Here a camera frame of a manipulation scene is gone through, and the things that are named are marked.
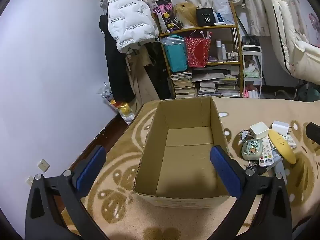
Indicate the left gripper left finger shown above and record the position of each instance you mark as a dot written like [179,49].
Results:
[43,219]

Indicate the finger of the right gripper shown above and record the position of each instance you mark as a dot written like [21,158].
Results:
[313,132]

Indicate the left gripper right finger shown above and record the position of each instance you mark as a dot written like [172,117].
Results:
[272,219]

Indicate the white power charger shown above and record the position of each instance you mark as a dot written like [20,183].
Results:
[280,127]

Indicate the yellow green toy skateboard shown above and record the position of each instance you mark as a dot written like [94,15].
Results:
[282,146]

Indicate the silver slim remote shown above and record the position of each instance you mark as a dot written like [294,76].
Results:
[278,165]

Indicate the white TV remote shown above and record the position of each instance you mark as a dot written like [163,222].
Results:
[266,158]

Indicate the white square adapter box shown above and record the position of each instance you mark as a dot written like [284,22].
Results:
[259,130]

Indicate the green cartoon pouch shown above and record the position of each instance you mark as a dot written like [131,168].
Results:
[252,149]

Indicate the key bunch with rings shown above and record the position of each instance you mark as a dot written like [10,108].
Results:
[244,135]

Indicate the cardboard box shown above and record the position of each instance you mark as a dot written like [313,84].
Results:
[175,168]

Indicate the white air conditioner remote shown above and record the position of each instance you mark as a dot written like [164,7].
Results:
[289,139]

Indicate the beige patterned carpet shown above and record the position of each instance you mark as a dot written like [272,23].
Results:
[122,214]

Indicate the white rolling cart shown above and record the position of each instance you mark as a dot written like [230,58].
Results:
[252,57]

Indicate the right stack of books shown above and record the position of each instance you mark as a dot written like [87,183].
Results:
[219,80]

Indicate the stack of books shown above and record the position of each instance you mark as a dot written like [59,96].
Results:
[219,80]
[183,85]

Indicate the plastic bag of toys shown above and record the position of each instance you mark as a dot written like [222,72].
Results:
[122,108]

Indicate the wooden shelf unit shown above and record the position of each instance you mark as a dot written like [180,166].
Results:
[225,42]

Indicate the left stack of books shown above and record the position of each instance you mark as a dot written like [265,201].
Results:
[183,85]

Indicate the black hanging coat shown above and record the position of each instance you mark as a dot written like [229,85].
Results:
[116,65]

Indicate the red gift bag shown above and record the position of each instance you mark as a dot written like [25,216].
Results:
[198,45]

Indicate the beige trench coat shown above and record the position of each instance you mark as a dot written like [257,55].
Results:
[140,82]

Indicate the black box marked 40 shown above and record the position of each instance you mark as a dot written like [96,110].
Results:
[205,17]

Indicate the teal gift bag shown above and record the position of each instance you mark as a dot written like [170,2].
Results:
[175,50]

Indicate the blonde wig on head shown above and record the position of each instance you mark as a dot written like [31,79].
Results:
[186,14]

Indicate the white puffer jacket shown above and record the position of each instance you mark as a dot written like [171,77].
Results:
[131,24]

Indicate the lower wall socket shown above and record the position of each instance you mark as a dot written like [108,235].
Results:
[30,180]

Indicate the wall socket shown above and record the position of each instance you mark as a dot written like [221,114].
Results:
[30,180]
[43,165]

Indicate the upper wall socket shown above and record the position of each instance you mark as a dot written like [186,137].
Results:
[43,165]

